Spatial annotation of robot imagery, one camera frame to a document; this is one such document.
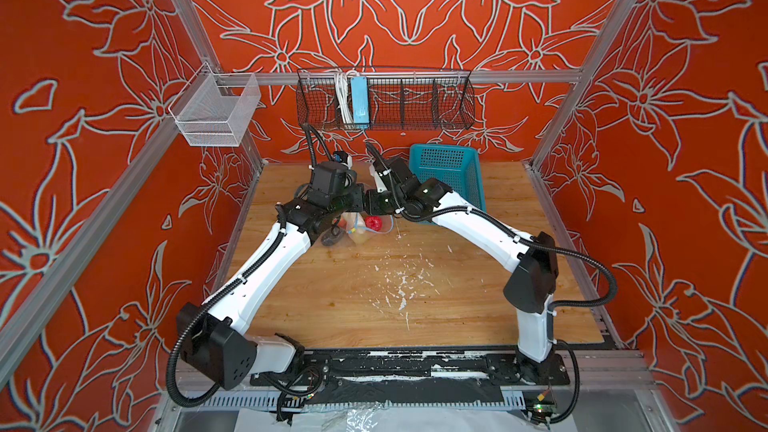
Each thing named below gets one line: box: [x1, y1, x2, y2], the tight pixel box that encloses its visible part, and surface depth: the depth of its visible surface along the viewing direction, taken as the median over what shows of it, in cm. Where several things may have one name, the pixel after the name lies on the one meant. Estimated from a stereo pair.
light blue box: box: [350, 76, 370, 126], surface depth 91 cm
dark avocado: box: [321, 230, 343, 247], surface depth 95 cm
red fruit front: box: [365, 215, 383, 232], surface depth 89 cm
